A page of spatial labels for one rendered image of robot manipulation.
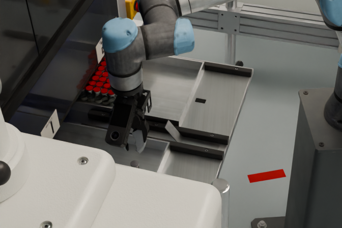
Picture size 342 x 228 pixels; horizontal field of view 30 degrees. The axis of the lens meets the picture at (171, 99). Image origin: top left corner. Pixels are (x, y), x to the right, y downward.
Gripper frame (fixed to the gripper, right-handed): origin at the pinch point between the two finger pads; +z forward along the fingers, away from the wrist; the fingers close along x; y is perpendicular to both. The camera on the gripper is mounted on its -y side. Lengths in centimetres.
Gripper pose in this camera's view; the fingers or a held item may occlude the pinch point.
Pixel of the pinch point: (132, 149)
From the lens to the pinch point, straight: 155.5
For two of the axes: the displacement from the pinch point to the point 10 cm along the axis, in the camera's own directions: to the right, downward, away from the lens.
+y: 3.0, -6.5, 6.9
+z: 0.6, 7.4, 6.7
